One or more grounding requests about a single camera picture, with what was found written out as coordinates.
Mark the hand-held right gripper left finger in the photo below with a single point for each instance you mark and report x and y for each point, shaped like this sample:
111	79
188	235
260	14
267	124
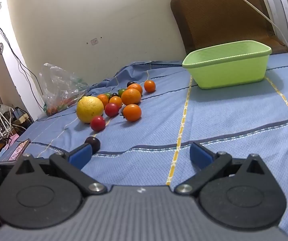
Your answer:
80	155

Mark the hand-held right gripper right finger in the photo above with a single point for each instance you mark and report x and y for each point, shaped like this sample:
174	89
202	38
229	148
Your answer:
202	155

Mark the yellow lemon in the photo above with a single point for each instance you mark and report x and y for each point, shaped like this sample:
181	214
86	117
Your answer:
90	109

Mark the small orange tomato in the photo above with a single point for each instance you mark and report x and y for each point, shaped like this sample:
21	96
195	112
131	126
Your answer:
103	100
150	86
115	101

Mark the green plastic basin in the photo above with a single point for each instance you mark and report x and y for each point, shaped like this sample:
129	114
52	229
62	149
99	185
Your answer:
230	67

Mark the red cherry tomato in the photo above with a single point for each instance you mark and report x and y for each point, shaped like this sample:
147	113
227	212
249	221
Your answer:
111	110
98	123

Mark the small card with picture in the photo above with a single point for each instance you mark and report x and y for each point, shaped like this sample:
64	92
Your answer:
18	150

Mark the pink packet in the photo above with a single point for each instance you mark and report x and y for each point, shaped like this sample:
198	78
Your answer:
13	140

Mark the blue striped bedsheet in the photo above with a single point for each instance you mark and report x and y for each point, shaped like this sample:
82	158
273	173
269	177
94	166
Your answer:
234	120

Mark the orange tomato with stem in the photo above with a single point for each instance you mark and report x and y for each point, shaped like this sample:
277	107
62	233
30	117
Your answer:
132	113

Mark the power strip with plugs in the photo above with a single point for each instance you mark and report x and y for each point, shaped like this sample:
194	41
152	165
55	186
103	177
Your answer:
21	115

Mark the clear plastic bag of tomatoes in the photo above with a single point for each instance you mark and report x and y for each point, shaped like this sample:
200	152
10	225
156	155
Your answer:
58	90

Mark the large orange mandarin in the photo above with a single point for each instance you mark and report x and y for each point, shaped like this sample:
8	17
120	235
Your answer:
131	96

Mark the clear adhesive wall hook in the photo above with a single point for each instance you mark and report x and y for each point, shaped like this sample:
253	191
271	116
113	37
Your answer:
94	41

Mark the round white wall fixture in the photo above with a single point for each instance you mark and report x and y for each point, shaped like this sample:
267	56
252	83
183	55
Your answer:
0	48

